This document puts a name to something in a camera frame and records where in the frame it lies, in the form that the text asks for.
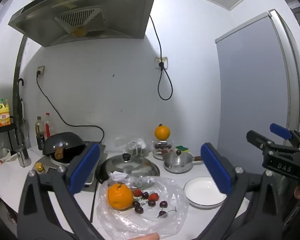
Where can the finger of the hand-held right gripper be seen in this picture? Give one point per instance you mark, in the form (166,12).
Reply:
(258,138)
(280,130)

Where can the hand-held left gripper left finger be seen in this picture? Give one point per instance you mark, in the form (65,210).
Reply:
(85,170)

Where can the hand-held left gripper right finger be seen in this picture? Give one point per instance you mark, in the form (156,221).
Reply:
(216,170)

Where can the white plate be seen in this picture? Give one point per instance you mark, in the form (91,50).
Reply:
(202,192)

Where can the large orange with stem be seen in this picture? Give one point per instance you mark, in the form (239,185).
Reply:
(120,196)

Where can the red strawberry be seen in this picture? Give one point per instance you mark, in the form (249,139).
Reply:
(137,193)
(154,196)

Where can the clear plastic bag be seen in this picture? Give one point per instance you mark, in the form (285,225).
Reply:
(170,220)

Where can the person's left hand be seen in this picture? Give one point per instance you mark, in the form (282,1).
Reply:
(147,237)

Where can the steel induction cooker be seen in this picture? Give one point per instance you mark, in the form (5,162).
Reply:
(53,166)

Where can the black wok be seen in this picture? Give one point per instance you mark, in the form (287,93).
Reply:
(65,140)

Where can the small steel pot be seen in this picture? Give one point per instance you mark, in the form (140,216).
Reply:
(177,166)

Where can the green yellow sponge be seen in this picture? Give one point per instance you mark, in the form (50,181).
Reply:
(182,148)

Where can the pot lid brown knob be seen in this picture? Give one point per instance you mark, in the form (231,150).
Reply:
(178,157)

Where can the steel lid black knob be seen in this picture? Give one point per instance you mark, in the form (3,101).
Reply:
(130,166)

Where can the steel mug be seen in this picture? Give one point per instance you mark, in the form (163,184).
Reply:
(137,151)

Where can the red cap bottle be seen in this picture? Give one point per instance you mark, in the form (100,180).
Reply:
(48,127)

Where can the grey door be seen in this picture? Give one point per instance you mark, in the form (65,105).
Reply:
(252,80)

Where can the dark sauce bottle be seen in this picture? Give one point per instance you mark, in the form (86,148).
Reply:
(39,133)

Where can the clear container of cherries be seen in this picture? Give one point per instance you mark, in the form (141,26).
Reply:
(161,147)

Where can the crumpled clear plastic wrap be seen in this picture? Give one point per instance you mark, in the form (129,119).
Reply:
(140,143)

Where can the steel cup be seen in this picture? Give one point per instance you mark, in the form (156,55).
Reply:
(23,156)

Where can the small round orange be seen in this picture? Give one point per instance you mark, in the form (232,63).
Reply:
(162,132)

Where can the white plastic bag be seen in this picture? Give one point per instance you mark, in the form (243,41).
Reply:
(6,154)

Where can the black umbrella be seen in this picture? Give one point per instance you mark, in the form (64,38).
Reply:
(22,110)

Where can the black rack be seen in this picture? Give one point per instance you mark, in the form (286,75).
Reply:
(3,128)

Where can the yellow detergent bottle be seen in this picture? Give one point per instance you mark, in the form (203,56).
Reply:
(3,116)

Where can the steel range hood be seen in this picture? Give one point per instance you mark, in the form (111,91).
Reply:
(95,0)

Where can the white wall socket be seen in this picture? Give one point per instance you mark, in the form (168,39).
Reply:
(42,68)
(157,61)

